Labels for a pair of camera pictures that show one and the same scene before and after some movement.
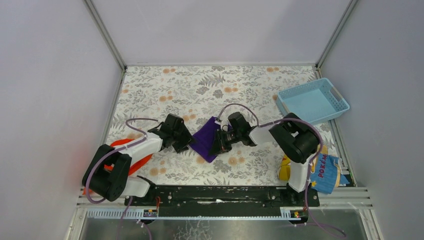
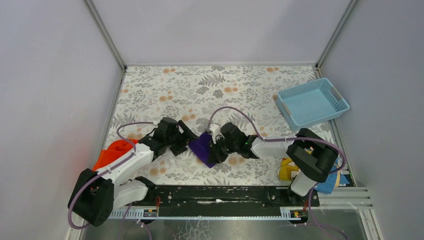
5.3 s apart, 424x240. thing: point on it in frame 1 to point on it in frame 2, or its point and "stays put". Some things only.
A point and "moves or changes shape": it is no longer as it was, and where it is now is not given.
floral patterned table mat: [149, 94] stays put
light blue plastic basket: [315, 101] stays put
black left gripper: [180, 136] stays put
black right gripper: [222, 141] to [216, 149]
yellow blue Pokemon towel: [325, 176] stays put
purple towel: [203, 138] moves or changes shape
